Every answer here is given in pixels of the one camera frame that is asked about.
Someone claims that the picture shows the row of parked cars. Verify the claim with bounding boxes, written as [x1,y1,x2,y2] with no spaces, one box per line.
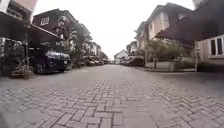
[79,55,110,67]

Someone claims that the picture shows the building with dark roof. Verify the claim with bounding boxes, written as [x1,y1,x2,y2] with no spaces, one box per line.
[154,0,224,73]

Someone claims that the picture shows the grey brick paved road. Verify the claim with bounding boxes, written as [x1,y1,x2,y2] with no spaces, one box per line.
[0,63,224,128]

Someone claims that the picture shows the raised grey pavement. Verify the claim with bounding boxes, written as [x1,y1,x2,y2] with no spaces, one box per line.
[139,66,198,74]

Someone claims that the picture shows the dark multi-storey building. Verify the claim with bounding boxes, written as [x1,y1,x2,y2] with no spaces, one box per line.
[32,8,93,54]

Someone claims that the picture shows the dark carport roof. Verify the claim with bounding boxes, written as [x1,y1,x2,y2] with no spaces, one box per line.
[0,11,64,44]

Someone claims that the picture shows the dark red parked car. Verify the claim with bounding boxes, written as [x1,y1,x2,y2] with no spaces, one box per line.
[127,55,146,67]

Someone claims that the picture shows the cream multi-storey building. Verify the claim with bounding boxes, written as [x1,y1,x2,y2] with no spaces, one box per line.
[134,2,195,51]

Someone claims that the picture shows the low grey wall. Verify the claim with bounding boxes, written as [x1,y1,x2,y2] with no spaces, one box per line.
[144,59,198,72]

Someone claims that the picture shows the white gabled building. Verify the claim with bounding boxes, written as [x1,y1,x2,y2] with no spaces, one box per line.
[113,49,130,65]

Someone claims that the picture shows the small green tree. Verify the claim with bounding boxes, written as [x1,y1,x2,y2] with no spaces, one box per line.
[145,39,183,70]

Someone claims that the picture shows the row of houses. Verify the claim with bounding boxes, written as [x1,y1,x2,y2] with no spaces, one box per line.
[81,40,109,61]

